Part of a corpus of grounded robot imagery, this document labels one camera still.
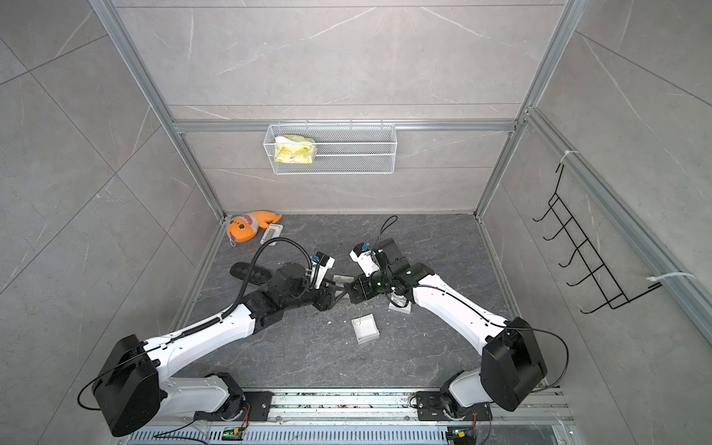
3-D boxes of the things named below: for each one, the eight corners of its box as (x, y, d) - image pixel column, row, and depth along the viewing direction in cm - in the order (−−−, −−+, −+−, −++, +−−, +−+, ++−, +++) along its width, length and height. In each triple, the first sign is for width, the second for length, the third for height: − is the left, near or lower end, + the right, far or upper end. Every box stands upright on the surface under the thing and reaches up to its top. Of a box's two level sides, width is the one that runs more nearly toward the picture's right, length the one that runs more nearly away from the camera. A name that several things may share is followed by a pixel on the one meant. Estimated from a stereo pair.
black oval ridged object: (231, 278, 102) (227, 273, 99) (239, 266, 106) (236, 260, 103) (266, 286, 100) (263, 281, 97) (273, 273, 104) (271, 267, 101)
